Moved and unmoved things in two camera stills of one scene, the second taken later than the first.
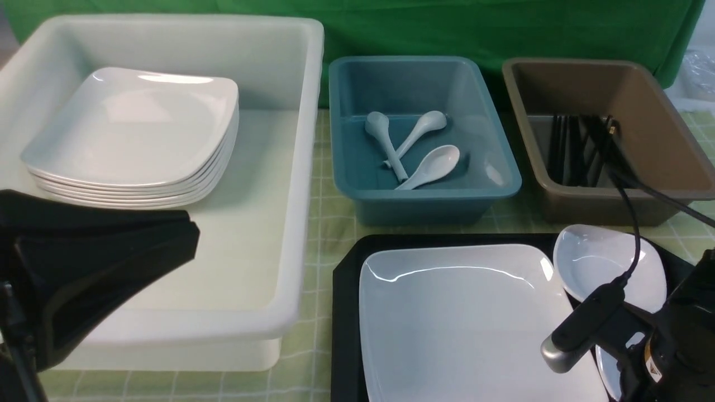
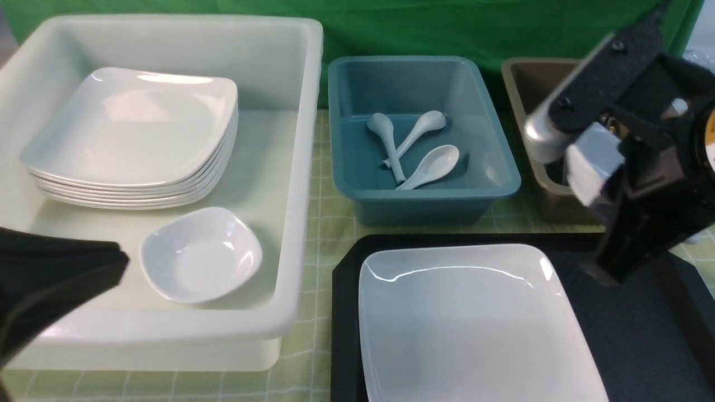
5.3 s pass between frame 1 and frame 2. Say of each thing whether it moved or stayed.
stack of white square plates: stayed
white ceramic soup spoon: stayed
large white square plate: stayed
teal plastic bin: stayed
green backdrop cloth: stayed
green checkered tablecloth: stayed
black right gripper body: moved
